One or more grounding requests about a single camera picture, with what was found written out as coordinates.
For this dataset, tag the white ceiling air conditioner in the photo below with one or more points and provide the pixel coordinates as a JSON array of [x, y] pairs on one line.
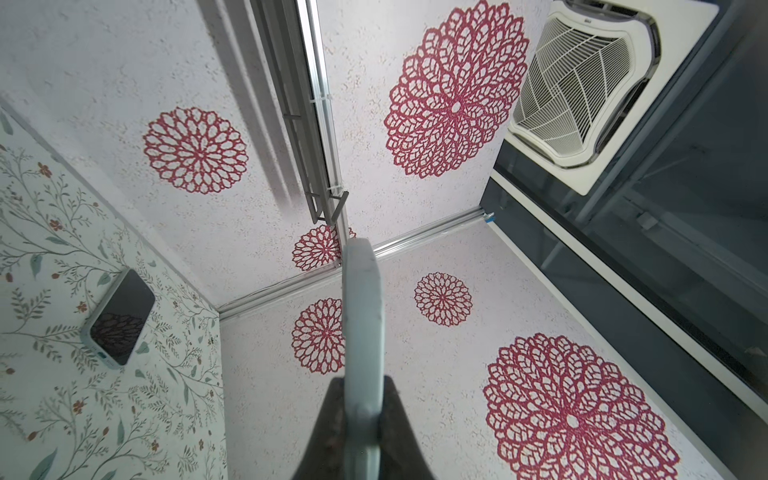
[[598, 68]]

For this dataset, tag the dark metal wall shelf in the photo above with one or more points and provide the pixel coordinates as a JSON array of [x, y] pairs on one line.
[[291, 38]]

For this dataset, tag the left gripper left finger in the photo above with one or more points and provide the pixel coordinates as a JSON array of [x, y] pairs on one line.
[[324, 455]]

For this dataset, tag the black phone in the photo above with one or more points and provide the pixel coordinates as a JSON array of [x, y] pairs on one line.
[[363, 318], [114, 328]]

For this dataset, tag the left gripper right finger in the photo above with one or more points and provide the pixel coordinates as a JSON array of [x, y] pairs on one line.
[[400, 454]]

